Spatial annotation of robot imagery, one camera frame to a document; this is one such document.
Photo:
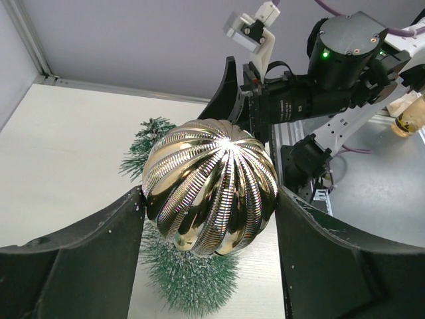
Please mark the gold mirror ball ornament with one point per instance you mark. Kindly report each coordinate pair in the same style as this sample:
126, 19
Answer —
210, 187

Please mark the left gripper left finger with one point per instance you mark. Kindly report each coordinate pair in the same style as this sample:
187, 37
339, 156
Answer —
85, 270

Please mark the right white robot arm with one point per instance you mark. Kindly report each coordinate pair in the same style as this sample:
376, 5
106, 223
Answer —
350, 66

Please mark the small frosted christmas tree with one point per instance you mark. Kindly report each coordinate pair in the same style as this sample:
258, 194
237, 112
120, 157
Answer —
194, 286

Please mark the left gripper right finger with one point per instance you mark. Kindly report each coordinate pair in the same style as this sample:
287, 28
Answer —
331, 269

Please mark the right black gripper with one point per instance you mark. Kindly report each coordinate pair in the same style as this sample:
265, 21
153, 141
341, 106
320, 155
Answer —
286, 99

